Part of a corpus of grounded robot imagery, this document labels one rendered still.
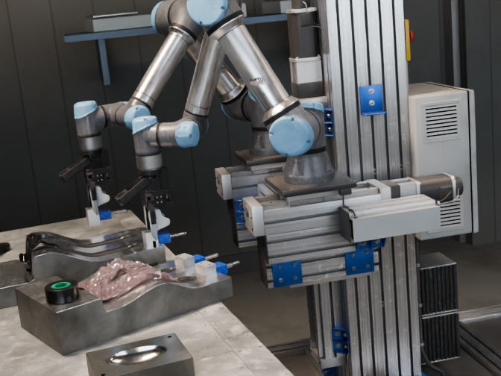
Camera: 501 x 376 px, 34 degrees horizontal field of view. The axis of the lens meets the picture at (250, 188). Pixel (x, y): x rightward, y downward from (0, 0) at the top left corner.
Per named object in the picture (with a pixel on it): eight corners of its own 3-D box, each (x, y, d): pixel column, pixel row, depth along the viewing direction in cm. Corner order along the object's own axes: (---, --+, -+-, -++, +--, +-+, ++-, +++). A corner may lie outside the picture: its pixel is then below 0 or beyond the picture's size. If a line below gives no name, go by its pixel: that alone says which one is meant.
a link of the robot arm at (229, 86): (256, 129, 295) (162, 15, 267) (232, 126, 307) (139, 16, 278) (274, 105, 299) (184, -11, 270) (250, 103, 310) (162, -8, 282)
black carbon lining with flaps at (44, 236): (131, 240, 259) (127, 211, 257) (142, 253, 245) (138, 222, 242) (19, 261, 248) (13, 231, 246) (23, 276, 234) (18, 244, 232)
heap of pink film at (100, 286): (151, 269, 232) (147, 243, 230) (185, 283, 218) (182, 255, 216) (67, 295, 217) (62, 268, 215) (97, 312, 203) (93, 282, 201)
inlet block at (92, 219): (126, 216, 277) (124, 201, 275) (129, 219, 272) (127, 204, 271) (87, 223, 272) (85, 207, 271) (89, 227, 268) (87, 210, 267)
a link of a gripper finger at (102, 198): (112, 212, 266) (108, 184, 266) (95, 215, 264) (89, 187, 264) (111, 212, 269) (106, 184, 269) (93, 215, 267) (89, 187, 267)
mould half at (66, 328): (182, 275, 243) (177, 240, 240) (233, 295, 222) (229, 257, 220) (21, 327, 214) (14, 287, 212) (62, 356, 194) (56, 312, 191)
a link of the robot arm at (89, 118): (103, 100, 262) (78, 104, 257) (107, 134, 264) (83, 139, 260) (92, 99, 268) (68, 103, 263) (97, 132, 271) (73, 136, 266)
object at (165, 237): (185, 240, 254) (183, 223, 253) (189, 243, 250) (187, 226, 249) (144, 248, 250) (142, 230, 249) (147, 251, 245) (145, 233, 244)
